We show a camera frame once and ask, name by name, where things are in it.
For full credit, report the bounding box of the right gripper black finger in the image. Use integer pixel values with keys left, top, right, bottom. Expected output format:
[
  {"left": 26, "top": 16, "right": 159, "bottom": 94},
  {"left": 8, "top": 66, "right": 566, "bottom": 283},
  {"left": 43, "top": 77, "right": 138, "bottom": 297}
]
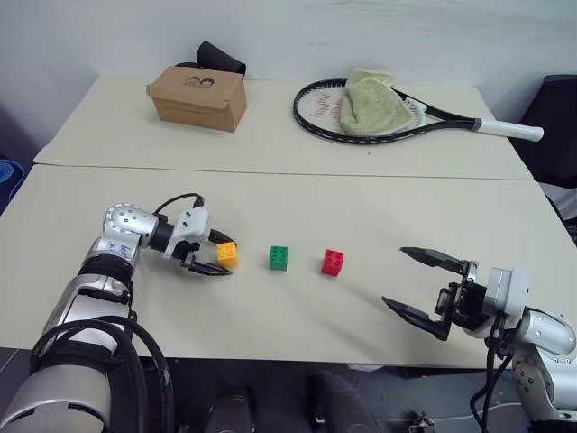
[
  {"left": 398, "top": 245, "right": 472, "bottom": 276},
  {"left": 380, "top": 295, "right": 453, "bottom": 342}
]

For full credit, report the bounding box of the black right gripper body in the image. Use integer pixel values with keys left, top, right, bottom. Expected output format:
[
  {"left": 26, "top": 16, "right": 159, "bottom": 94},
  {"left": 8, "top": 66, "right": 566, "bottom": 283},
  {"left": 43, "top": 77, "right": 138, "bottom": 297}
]
[{"left": 434, "top": 259, "right": 498, "bottom": 331}]

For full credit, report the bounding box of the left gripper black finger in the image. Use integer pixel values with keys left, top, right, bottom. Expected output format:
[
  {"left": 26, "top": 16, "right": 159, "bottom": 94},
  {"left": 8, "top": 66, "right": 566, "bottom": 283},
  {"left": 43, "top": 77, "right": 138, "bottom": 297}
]
[
  {"left": 181, "top": 256, "right": 234, "bottom": 277},
  {"left": 209, "top": 229, "right": 239, "bottom": 248}
]

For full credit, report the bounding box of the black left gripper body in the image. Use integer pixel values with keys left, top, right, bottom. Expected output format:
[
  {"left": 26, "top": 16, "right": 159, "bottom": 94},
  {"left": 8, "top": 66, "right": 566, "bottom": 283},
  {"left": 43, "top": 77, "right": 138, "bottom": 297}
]
[{"left": 178, "top": 229, "right": 218, "bottom": 269}]

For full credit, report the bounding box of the yellow toy brick cube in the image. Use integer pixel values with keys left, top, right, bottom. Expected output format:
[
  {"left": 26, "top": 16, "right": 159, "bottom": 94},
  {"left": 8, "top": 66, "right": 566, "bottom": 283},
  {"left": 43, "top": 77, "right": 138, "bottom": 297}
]
[{"left": 215, "top": 241, "right": 239, "bottom": 270}]

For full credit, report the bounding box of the green toy brick cube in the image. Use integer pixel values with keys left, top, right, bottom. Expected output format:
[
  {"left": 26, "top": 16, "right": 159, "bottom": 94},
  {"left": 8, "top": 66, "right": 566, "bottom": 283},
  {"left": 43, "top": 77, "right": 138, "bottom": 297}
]
[{"left": 269, "top": 245, "right": 290, "bottom": 272}]

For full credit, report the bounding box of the red toy brick cube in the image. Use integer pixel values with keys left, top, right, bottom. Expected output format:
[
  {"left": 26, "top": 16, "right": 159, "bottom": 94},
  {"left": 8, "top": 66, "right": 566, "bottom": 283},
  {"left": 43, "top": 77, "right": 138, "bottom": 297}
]
[{"left": 320, "top": 248, "right": 346, "bottom": 277}]

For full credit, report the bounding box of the brown cardboard box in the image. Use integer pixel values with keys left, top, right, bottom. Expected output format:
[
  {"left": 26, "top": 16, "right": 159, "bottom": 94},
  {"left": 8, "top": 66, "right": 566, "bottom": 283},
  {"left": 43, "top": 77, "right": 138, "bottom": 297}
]
[{"left": 145, "top": 65, "right": 248, "bottom": 134}]

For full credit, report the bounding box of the dark rounded shape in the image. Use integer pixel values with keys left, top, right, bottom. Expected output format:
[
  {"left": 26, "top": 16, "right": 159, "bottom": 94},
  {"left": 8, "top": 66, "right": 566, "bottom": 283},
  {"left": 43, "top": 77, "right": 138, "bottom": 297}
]
[{"left": 210, "top": 382, "right": 254, "bottom": 433}]

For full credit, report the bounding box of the black white tennis racket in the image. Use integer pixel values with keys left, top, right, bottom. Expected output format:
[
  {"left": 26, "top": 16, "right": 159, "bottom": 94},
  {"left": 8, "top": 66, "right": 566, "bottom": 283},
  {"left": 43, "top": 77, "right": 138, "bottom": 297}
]
[{"left": 292, "top": 78, "right": 545, "bottom": 147}]

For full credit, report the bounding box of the pale green towel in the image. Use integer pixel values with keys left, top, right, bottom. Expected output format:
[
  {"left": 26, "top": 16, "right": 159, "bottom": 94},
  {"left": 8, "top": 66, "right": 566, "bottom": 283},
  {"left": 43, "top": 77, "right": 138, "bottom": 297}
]
[{"left": 340, "top": 67, "right": 414, "bottom": 136}]

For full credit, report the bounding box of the black chair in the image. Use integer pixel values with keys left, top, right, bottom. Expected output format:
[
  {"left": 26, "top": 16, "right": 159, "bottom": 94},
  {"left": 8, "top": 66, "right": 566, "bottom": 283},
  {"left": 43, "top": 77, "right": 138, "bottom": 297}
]
[{"left": 517, "top": 74, "right": 577, "bottom": 247}]

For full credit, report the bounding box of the black rolled fabric object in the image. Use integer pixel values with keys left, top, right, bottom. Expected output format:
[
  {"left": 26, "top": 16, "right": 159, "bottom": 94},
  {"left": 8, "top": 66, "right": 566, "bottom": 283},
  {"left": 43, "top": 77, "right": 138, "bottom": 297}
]
[{"left": 175, "top": 41, "right": 247, "bottom": 78}]

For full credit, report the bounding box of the blue container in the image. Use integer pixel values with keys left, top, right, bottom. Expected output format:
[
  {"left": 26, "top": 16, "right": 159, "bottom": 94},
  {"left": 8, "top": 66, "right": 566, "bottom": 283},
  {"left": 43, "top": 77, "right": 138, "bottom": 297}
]
[{"left": 0, "top": 158, "right": 24, "bottom": 216}]

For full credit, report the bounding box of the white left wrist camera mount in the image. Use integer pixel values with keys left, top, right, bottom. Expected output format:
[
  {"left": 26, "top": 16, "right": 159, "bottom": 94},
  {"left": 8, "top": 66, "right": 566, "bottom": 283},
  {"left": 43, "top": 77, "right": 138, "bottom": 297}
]
[{"left": 163, "top": 207, "right": 213, "bottom": 262}]

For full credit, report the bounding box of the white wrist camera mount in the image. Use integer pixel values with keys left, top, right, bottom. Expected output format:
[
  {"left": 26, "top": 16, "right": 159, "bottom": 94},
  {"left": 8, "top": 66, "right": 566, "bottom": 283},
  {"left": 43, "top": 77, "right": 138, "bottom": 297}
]
[
  {"left": 483, "top": 266, "right": 530, "bottom": 328},
  {"left": 163, "top": 207, "right": 213, "bottom": 262}
]

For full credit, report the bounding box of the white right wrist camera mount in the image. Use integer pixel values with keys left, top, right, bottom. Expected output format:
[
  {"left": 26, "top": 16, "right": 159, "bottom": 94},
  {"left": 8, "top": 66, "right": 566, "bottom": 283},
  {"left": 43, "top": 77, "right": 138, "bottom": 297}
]
[{"left": 483, "top": 266, "right": 530, "bottom": 328}]

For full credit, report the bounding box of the thin black left wrist cable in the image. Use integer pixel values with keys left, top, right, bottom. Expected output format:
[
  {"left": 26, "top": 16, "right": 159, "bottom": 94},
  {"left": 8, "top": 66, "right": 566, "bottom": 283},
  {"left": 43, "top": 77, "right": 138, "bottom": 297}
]
[{"left": 152, "top": 192, "right": 206, "bottom": 218}]

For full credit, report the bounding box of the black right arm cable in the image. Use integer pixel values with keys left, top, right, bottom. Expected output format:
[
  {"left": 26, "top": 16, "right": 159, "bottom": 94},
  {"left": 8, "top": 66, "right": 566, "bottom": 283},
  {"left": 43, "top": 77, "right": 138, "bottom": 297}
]
[{"left": 469, "top": 315, "right": 511, "bottom": 433}]

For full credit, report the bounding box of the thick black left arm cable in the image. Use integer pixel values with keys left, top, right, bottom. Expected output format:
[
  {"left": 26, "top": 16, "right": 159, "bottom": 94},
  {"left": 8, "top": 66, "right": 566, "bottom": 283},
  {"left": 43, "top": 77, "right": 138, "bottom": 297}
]
[{"left": 29, "top": 316, "right": 176, "bottom": 433}]

